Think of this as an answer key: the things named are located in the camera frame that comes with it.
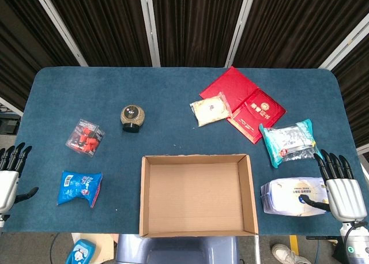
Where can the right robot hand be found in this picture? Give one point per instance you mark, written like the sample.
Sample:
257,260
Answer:
344,197

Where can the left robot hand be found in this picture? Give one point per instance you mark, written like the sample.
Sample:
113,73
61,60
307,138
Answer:
8,186

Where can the white tissue pack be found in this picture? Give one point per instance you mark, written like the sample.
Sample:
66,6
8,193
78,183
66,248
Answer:
288,196

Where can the blue snack bag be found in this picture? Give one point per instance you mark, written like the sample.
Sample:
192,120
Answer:
78,187

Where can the teal wet wipes pack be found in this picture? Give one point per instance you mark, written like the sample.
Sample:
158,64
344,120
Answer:
284,143

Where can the clear pack red items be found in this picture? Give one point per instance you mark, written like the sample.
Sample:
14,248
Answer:
85,138

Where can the cardboard box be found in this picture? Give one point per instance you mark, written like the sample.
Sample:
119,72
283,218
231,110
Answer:
196,197

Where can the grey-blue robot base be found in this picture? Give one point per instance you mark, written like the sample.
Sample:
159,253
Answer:
178,249

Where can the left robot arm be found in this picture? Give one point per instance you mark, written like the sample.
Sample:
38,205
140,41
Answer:
2,220

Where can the red gift box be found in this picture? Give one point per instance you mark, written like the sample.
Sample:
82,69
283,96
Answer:
256,117

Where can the white sneaker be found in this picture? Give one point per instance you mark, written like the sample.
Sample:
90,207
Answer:
286,254

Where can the blue handheld pendant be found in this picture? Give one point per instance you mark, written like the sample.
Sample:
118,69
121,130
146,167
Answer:
80,251

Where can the white table leg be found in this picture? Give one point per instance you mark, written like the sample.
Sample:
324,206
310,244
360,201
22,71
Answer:
257,249

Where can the round glass jar black lid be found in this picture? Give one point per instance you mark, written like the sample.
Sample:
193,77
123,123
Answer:
132,115

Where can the beige powder packet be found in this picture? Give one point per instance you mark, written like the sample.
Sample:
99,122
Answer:
210,109

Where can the plain red envelope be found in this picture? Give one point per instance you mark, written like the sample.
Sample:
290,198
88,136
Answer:
230,83

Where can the blue felt table cover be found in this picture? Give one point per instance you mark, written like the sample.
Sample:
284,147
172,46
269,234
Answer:
173,97

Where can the dark brown pleated curtain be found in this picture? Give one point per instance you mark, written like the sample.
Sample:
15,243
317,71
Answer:
196,22

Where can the white partition frame post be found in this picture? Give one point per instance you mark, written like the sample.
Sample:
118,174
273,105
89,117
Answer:
60,27
239,27
150,27
346,40

